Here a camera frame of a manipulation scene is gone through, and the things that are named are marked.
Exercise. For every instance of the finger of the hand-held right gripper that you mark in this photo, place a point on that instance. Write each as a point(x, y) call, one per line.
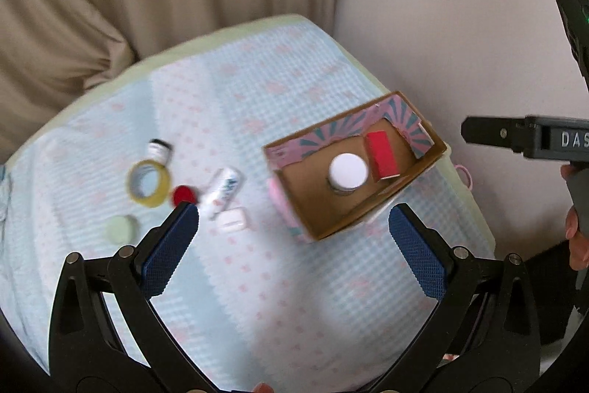
point(492, 133)

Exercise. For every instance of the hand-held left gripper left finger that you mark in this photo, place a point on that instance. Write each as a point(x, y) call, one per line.
point(168, 250)

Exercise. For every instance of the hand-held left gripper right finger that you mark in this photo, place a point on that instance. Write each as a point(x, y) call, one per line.
point(418, 250)

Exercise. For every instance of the pale green jar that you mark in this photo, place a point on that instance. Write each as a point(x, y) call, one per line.
point(120, 229)

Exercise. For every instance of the yellow tape roll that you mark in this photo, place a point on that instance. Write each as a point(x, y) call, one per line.
point(133, 192)

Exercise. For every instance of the white earbud case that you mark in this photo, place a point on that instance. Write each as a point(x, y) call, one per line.
point(232, 221)

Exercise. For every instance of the white tube with blue print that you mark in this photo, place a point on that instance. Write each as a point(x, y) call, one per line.
point(223, 192)

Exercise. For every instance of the small white-label bottle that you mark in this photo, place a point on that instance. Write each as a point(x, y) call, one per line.
point(159, 150)

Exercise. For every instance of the printed cardboard box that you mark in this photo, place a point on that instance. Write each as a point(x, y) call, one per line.
point(313, 209)

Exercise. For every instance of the person's right forearm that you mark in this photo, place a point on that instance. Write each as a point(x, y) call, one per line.
point(559, 287)

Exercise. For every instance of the person's right hand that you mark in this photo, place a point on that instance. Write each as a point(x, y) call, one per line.
point(577, 243)

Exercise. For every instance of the small red box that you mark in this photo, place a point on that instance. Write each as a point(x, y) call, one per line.
point(381, 153)

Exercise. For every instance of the white-lid jar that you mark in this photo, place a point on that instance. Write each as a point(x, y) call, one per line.
point(347, 172)

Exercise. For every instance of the blue checked blanket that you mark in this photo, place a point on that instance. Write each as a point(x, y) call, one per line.
point(299, 305)

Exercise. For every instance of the beige curtain with bulging hem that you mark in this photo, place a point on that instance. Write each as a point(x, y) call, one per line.
point(50, 52)

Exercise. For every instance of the light green bed sheet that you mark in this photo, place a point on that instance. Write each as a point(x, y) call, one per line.
point(285, 21)

